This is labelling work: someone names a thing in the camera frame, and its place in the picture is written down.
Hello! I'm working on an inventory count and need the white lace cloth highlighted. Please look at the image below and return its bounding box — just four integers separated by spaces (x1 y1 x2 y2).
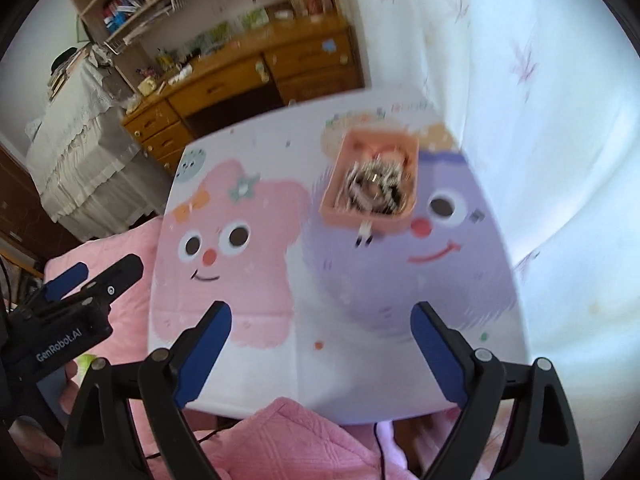
25 57 161 241

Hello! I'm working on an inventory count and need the dark wooden cabinet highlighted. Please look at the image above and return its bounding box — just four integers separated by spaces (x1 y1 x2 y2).
0 145 71 271

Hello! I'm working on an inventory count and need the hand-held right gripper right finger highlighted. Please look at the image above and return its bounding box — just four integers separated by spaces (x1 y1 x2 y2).
410 301 586 480

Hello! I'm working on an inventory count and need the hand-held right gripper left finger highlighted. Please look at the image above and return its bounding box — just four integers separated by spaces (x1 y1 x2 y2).
57 300 233 480

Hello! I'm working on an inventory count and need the wooden desk with drawers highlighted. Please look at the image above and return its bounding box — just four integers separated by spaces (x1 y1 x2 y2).
122 12 366 176

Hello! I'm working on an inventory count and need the row of books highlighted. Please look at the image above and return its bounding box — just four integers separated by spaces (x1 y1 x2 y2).
102 0 146 33

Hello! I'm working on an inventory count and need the cartoon printed table mat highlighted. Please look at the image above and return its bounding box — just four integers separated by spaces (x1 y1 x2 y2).
147 85 531 423

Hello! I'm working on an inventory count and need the pink quilted blanket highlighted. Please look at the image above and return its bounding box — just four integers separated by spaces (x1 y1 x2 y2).
10 217 506 480

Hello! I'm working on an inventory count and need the white pearl necklace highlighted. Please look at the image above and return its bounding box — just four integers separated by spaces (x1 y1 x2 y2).
341 159 408 249

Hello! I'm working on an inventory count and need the orange jewelry box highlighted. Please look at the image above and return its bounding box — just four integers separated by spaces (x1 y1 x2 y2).
320 129 421 235

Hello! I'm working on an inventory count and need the green object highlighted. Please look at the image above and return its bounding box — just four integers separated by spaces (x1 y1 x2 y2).
75 354 108 376

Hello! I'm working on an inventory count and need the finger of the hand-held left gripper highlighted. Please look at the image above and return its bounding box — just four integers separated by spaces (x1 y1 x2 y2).
59 253 146 307
20 261 91 312

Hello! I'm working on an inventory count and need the white flower print curtain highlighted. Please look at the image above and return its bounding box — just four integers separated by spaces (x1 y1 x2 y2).
345 0 640 411

